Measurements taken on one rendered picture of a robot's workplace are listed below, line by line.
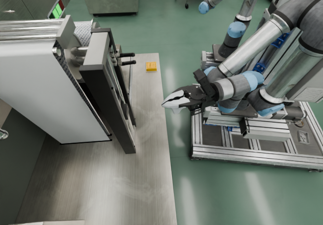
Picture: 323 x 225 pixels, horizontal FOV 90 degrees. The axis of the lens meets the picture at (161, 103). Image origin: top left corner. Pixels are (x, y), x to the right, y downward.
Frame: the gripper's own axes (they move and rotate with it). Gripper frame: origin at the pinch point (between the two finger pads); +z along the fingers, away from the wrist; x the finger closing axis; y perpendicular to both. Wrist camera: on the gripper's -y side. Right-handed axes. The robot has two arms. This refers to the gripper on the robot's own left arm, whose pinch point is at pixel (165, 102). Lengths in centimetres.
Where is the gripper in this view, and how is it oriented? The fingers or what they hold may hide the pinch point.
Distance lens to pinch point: 53.7
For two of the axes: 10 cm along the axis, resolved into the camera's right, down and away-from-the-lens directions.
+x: -3.4, -6.8, 6.5
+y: 0.5, 6.7, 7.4
